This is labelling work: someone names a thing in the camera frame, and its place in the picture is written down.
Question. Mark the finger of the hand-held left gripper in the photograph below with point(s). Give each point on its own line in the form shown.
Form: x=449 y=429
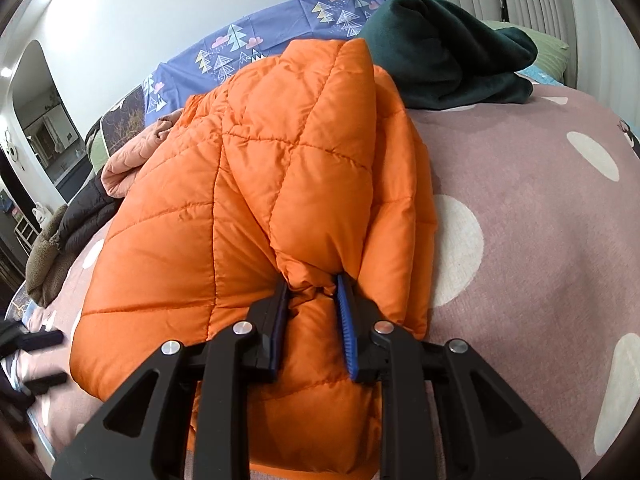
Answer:
x=47 y=382
x=42 y=339

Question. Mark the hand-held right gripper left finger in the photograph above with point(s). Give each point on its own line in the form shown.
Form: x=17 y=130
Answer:
x=275 y=330

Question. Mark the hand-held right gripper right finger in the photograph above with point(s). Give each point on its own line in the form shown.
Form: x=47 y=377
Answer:
x=347 y=330

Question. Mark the orange puffer jacket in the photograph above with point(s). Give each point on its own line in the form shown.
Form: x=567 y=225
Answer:
x=200 y=210

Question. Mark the olive brown fleece garment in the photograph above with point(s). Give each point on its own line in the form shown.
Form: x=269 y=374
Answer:
x=45 y=270

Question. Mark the white cat figurine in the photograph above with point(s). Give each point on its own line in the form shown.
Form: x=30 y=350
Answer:
x=40 y=215

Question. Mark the black puffer jacket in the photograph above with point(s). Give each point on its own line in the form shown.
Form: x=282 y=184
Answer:
x=85 y=215

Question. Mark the green pillow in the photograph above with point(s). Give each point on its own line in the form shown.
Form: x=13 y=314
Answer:
x=96 y=152
x=545 y=50

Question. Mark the pink fleece garment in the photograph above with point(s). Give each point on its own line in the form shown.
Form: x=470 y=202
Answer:
x=130 y=160

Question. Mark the white arched doorway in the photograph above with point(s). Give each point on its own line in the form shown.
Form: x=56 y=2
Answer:
x=45 y=125

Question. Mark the pink polka dot bed sheet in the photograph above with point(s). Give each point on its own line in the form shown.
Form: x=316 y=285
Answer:
x=525 y=210

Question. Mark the dark gold print pillow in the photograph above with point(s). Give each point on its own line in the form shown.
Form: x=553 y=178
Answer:
x=120 y=125

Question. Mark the dark green fleece garment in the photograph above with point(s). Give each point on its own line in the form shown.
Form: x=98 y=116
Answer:
x=440 y=50

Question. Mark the blue tree print sheet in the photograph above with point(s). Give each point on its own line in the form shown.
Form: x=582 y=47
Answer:
x=280 y=35

